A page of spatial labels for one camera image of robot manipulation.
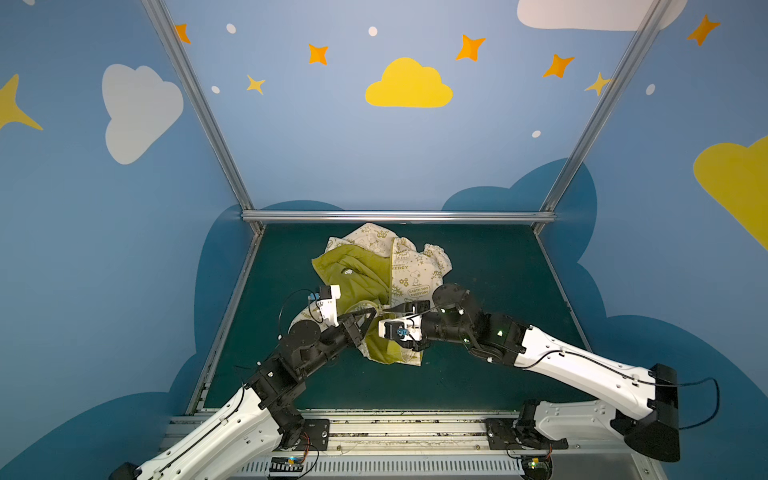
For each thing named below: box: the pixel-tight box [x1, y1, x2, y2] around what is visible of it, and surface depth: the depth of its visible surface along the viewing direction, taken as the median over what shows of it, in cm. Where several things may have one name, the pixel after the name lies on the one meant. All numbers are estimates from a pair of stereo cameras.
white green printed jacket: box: [289, 223, 453, 366], surface depth 105 cm
